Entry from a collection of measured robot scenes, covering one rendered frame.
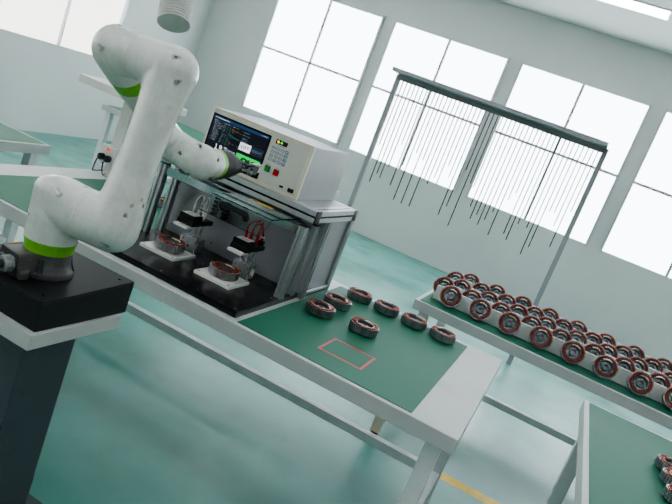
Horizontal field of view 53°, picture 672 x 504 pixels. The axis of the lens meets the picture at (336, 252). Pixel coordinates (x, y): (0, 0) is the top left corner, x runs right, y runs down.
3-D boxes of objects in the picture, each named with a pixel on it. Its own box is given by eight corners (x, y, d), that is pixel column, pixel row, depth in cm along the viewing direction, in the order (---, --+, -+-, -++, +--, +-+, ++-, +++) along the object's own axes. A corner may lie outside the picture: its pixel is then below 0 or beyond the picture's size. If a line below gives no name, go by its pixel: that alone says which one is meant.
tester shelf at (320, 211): (313, 224, 237) (318, 212, 236) (161, 155, 257) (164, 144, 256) (354, 220, 278) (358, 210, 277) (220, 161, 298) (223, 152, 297)
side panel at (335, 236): (301, 300, 258) (330, 222, 252) (294, 296, 259) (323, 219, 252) (327, 291, 284) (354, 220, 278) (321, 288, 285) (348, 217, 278)
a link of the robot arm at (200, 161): (197, 186, 198) (212, 152, 195) (165, 166, 201) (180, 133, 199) (222, 187, 211) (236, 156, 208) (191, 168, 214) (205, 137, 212)
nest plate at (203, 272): (228, 290, 231) (229, 287, 230) (193, 272, 235) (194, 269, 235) (248, 285, 245) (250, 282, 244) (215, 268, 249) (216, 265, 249)
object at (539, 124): (507, 371, 538) (611, 143, 499) (310, 277, 593) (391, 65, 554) (513, 358, 585) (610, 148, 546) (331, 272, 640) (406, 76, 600)
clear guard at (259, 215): (258, 237, 216) (264, 220, 215) (198, 209, 223) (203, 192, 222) (299, 232, 246) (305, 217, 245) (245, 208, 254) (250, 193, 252)
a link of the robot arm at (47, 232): (59, 265, 164) (77, 192, 159) (9, 242, 167) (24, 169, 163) (93, 257, 176) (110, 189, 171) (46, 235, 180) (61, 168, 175)
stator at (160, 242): (171, 256, 240) (175, 246, 239) (147, 243, 243) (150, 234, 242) (189, 253, 250) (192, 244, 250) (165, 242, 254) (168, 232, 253)
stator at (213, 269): (226, 283, 232) (229, 274, 232) (201, 270, 236) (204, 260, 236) (243, 280, 243) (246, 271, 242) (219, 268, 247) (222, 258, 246)
